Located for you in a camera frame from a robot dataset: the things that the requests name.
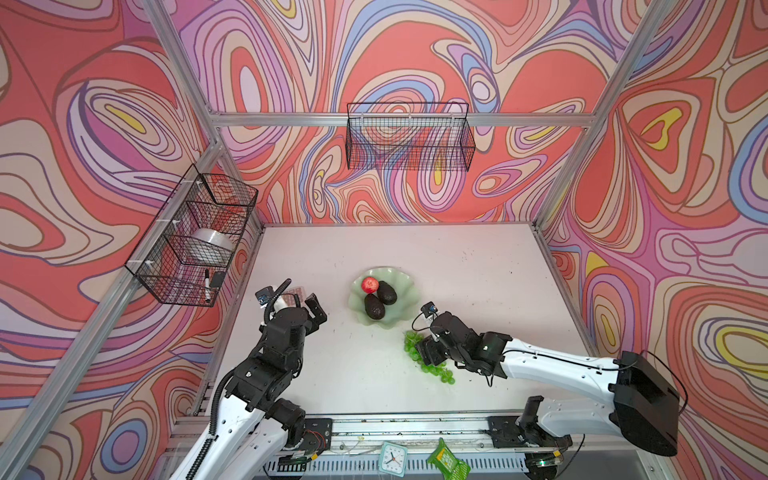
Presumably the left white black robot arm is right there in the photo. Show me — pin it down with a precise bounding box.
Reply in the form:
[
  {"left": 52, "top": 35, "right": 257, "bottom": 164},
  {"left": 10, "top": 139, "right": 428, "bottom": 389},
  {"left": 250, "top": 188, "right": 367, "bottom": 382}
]
[{"left": 170, "top": 279, "right": 332, "bottom": 479}]

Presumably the black wire basket back wall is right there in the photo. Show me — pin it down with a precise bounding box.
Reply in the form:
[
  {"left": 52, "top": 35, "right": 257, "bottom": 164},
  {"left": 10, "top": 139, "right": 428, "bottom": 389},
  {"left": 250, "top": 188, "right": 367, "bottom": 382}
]
[{"left": 345, "top": 100, "right": 476, "bottom": 172}]

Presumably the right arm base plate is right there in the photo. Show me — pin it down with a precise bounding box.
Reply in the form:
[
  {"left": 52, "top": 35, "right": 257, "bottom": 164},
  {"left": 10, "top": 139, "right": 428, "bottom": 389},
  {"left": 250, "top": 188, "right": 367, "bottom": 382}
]
[{"left": 487, "top": 416, "right": 573, "bottom": 450}]

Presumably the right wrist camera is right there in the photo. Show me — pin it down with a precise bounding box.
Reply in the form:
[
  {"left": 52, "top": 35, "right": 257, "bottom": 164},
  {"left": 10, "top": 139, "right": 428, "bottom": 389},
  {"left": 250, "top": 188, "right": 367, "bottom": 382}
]
[{"left": 421, "top": 302, "right": 438, "bottom": 320}]

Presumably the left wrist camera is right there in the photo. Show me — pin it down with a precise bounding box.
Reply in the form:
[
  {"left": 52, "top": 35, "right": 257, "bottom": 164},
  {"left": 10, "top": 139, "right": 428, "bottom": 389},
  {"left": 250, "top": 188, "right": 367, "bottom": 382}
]
[{"left": 255, "top": 286, "right": 274, "bottom": 307}]

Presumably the green snack packet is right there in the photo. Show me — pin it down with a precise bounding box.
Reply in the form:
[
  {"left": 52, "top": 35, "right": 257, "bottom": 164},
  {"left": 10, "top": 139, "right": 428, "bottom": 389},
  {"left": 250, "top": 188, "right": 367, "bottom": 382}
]
[{"left": 427, "top": 438, "right": 471, "bottom": 480}]

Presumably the red fake apple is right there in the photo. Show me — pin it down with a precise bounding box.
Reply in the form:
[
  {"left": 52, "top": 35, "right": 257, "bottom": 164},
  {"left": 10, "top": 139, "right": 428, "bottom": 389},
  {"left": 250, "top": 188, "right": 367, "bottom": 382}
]
[{"left": 361, "top": 276, "right": 380, "bottom": 294}]

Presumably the dark avocado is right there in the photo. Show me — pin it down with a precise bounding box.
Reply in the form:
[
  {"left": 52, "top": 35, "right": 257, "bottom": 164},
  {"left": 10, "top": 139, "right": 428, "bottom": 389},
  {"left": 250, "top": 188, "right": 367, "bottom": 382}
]
[
  {"left": 376, "top": 280, "right": 398, "bottom": 305},
  {"left": 364, "top": 293, "right": 386, "bottom": 321}
]

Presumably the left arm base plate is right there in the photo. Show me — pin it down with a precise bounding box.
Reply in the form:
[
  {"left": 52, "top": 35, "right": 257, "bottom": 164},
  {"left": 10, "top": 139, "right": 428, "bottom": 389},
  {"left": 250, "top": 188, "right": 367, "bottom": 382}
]
[{"left": 286, "top": 417, "right": 333, "bottom": 455}]

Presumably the black wire basket left wall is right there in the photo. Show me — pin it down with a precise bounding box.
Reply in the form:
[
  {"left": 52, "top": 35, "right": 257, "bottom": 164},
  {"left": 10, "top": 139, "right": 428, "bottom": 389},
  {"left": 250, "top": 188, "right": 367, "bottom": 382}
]
[{"left": 125, "top": 166, "right": 258, "bottom": 307}]

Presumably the small teal clock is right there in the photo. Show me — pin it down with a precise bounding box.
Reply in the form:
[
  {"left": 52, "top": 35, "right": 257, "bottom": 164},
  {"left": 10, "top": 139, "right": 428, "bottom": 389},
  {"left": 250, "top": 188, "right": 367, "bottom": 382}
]
[{"left": 378, "top": 442, "right": 408, "bottom": 478}]

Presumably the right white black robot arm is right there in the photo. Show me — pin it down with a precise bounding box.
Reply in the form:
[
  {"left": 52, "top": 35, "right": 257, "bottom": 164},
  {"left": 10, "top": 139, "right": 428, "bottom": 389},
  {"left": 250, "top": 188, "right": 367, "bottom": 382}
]
[{"left": 415, "top": 303, "right": 682, "bottom": 457}]

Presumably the black marker in basket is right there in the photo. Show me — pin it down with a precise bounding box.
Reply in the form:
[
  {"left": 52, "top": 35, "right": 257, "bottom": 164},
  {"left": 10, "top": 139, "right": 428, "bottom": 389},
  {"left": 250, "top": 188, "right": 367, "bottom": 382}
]
[{"left": 203, "top": 269, "right": 212, "bottom": 304}]

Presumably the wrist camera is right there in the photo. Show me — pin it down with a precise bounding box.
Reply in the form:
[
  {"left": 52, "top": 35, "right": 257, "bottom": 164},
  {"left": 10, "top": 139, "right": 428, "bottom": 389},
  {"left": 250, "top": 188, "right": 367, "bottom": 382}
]
[
  {"left": 255, "top": 286, "right": 274, "bottom": 307},
  {"left": 421, "top": 302, "right": 438, "bottom": 320}
]

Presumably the light green scalloped fruit bowl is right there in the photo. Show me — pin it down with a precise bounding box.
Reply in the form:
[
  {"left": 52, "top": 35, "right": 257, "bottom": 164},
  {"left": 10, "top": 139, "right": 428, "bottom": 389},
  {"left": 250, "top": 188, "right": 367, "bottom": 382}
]
[{"left": 347, "top": 267, "right": 421, "bottom": 329}]

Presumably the green fake grape bunch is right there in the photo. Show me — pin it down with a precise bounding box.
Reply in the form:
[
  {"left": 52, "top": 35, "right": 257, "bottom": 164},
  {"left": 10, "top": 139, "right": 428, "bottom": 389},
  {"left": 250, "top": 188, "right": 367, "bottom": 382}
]
[{"left": 404, "top": 331, "right": 456, "bottom": 385}]

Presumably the black wire basket wall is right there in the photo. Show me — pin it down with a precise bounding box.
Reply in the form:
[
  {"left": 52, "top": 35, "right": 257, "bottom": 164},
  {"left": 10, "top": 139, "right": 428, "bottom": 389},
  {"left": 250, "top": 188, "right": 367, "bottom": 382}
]
[
  {"left": 345, "top": 100, "right": 476, "bottom": 172},
  {"left": 125, "top": 166, "right": 258, "bottom": 307}
]

